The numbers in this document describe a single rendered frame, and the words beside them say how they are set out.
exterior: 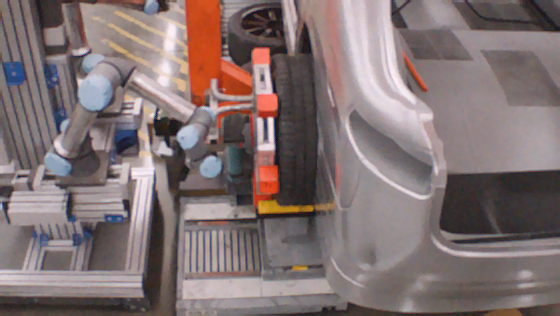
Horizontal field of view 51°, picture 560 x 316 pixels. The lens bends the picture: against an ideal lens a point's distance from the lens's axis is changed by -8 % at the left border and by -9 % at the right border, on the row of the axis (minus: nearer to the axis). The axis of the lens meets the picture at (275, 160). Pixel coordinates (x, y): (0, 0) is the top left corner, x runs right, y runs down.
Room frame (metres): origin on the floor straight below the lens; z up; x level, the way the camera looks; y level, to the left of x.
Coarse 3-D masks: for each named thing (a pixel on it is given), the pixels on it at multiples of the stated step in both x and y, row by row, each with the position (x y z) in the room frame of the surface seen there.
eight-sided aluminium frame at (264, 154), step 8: (256, 64) 2.32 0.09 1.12; (264, 64) 2.32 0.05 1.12; (256, 72) 2.26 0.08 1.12; (264, 72) 2.27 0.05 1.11; (256, 80) 2.20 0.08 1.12; (264, 80) 2.26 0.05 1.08; (256, 88) 2.14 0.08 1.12; (256, 96) 2.10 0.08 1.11; (256, 104) 2.09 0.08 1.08; (256, 112) 2.44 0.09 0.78; (272, 120) 2.03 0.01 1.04; (272, 128) 2.01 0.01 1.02; (272, 136) 1.99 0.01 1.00; (264, 144) 1.96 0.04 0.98; (272, 144) 1.96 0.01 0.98; (256, 152) 2.33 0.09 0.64; (264, 152) 1.95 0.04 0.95; (272, 152) 1.95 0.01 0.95; (256, 160) 2.29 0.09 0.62; (264, 160) 2.29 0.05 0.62; (272, 160) 1.95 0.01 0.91; (256, 168) 2.23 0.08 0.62; (256, 176) 2.18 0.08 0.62; (256, 184) 2.13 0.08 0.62
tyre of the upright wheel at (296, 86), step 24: (288, 72) 2.18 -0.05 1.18; (312, 72) 2.19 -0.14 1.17; (288, 96) 2.06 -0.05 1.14; (312, 96) 2.07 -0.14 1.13; (288, 120) 1.99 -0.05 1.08; (312, 120) 1.99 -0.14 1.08; (288, 144) 1.93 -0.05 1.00; (312, 144) 1.94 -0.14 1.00; (288, 168) 1.90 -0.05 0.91; (312, 168) 1.91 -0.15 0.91; (288, 192) 1.90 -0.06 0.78; (312, 192) 1.91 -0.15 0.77
